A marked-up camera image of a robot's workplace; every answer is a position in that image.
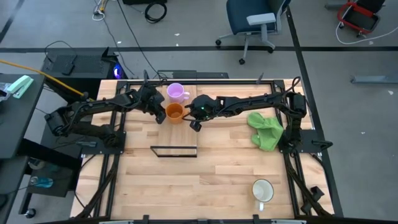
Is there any orange mug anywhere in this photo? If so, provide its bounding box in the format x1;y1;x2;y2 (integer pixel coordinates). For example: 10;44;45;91
165;102;190;125

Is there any small black box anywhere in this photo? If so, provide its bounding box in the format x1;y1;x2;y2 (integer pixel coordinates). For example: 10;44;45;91
61;54;78;77

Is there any clear plastic package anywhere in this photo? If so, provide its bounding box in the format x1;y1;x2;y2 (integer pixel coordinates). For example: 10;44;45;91
0;82;12;102

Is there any red and black cart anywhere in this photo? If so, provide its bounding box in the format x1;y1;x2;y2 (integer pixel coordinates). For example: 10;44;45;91
337;0;382;35

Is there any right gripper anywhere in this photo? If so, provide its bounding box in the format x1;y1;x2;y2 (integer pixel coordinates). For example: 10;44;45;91
185;95;220;133

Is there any pink mug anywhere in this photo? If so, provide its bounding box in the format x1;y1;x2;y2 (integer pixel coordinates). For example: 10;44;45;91
166;82;191;105

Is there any black computer tower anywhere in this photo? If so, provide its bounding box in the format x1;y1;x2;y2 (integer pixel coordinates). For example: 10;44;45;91
41;46;125;105

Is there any white mug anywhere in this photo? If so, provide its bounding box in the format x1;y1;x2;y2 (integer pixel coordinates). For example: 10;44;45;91
251;179;275;212

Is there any yellow cable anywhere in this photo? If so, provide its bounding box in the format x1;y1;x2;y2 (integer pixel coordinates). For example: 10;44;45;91
0;58;94;102

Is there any green cloth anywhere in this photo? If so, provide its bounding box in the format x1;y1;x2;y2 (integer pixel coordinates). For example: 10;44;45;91
247;111;285;152

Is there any coiled black cable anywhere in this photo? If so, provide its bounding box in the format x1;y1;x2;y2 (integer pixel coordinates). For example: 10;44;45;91
144;1;168;24

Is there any long black floor cable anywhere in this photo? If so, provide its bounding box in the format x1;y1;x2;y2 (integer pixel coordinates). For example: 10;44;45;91
116;0;162;78

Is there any white cable bundle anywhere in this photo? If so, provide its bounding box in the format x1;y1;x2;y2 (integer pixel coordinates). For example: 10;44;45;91
92;0;109;22

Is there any blue office chair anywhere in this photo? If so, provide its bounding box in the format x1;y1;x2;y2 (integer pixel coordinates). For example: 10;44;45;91
215;0;286;65

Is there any black low cart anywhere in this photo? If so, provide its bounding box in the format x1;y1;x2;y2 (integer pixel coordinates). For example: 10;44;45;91
18;138;82;218

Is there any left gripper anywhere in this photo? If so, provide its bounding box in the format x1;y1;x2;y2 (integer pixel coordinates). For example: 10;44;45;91
136;85;168;125

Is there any blue water bottle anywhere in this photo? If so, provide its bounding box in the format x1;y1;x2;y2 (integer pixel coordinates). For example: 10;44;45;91
30;176;54;189

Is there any black table rail frame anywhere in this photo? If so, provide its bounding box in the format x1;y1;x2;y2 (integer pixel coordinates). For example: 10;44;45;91
74;79;335;224

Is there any black desk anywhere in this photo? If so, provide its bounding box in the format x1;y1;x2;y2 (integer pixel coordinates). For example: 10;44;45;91
0;73;47;159

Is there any mint green stapler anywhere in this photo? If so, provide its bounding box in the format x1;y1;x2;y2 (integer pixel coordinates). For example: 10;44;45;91
6;75;34;100

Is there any white floor cable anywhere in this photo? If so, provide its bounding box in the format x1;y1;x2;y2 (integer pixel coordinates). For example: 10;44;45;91
335;21;398;45

